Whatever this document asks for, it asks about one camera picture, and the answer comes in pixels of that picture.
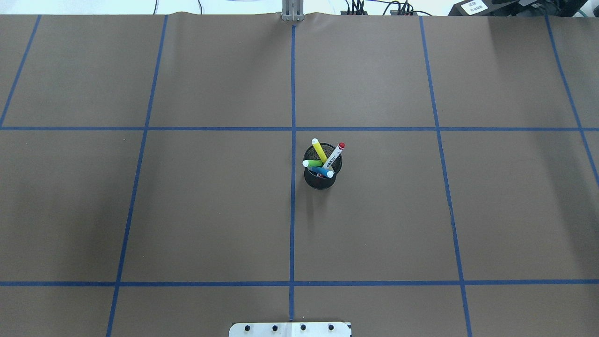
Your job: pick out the blue marker pen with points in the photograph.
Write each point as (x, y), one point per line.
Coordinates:
(322, 172)

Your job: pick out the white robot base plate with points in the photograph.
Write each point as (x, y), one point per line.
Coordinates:
(291, 329)

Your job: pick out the black mesh pen cup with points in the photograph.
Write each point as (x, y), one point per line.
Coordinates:
(316, 180)

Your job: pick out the yellow marker pen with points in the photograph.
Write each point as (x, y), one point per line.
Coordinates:
(319, 151)

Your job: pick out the white red-capped marker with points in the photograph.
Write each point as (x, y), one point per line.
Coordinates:
(334, 160)

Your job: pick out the silver aluminium frame post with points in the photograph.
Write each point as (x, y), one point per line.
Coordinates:
(292, 10)

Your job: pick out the green marker pen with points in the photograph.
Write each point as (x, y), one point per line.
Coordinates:
(312, 163)

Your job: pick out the black box with label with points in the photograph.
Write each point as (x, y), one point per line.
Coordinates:
(471, 8)

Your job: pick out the brown paper table mat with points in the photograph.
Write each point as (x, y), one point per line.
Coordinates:
(152, 180)

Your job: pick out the orange black USB hub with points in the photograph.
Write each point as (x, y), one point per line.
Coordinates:
(354, 7)
(403, 8)

